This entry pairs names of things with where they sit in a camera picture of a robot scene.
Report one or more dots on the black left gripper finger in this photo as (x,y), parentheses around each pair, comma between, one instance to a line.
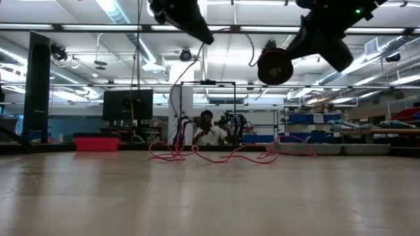
(201,31)

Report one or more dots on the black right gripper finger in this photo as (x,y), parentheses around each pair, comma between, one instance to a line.
(294,49)

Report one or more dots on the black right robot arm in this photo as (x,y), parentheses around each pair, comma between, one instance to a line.
(348,10)

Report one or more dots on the black background robot arm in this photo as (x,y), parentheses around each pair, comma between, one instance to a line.
(182,129)
(236,126)

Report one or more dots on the blue bin shelf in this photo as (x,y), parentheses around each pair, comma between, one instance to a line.
(310,118)

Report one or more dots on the wooden workbench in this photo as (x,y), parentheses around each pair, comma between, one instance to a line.
(380,131)

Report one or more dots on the black monitor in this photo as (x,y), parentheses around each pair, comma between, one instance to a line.
(128,105)

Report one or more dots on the person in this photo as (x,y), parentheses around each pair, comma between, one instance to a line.
(211,136)

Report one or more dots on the red fabric object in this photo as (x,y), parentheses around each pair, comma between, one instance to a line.
(407,114)

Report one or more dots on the grey tool case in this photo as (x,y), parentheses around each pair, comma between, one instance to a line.
(361,149)

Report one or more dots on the red square plastic bin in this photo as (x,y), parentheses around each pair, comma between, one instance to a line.
(96,144)

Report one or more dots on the tall black pillar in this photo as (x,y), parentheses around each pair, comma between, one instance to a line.
(37,88)

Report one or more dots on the black ceiling camera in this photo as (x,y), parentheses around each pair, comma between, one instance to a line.
(185,55)

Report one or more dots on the black background frame rig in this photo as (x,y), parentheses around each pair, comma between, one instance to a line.
(208,82)

